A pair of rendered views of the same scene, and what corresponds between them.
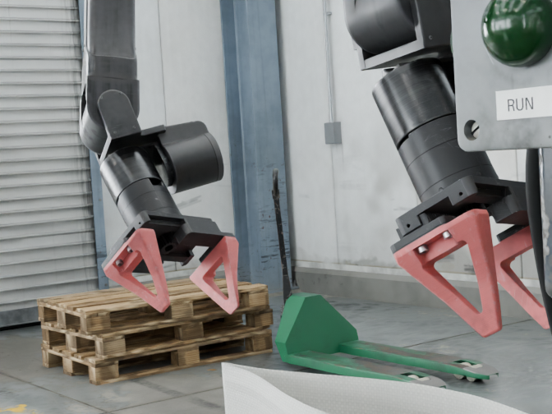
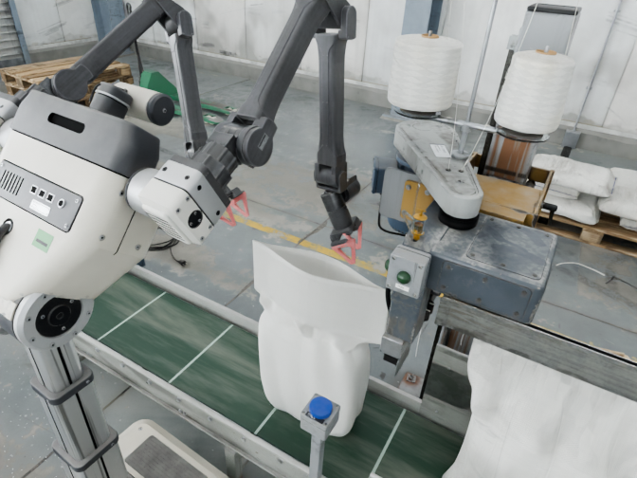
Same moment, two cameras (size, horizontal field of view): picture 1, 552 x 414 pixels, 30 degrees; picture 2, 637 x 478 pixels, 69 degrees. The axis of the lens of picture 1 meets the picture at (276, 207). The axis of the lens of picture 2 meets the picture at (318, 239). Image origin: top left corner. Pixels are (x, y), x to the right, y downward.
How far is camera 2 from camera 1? 77 cm
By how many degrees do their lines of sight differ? 38
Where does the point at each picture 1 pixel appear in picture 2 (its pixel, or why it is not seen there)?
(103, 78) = (197, 141)
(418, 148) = (335, 215)
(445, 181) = (341, 225)
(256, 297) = (124, 70)
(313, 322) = (156, 85)
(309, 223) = not seen: hidden behind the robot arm
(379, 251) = not seen: hidden behind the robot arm
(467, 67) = (391, 276)
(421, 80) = (336, 197)
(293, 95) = not seen: outside the picture
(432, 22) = (342, 186)
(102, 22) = (192, 117)
